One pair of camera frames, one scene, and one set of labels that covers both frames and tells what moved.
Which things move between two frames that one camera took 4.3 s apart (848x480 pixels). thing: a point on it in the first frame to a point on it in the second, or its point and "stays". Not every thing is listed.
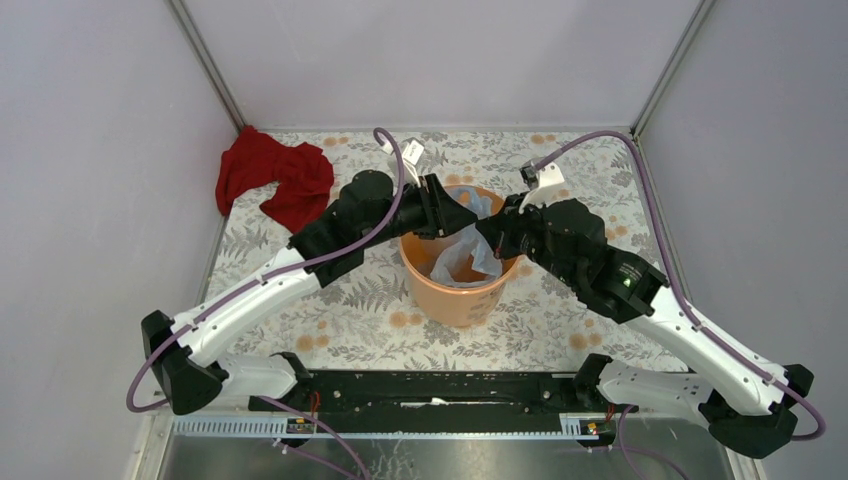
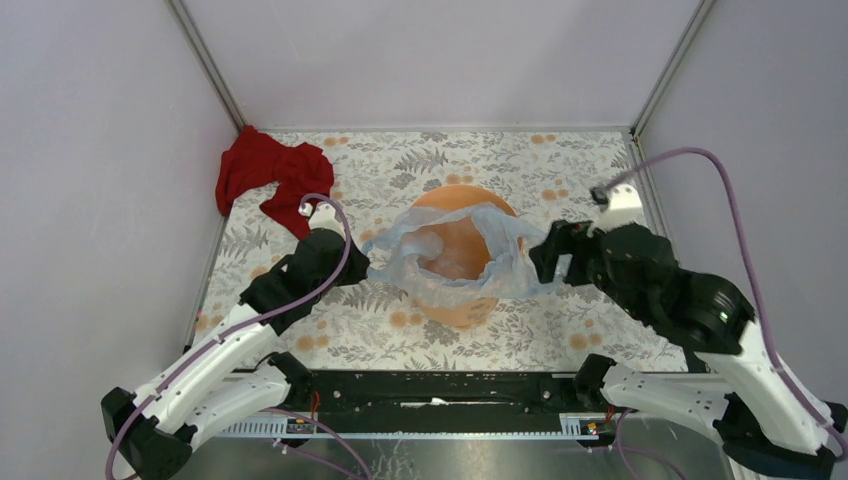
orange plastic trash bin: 456,280 stays
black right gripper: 499,230 to 562,236
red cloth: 304,173 stays
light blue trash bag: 469,261 to 408,251
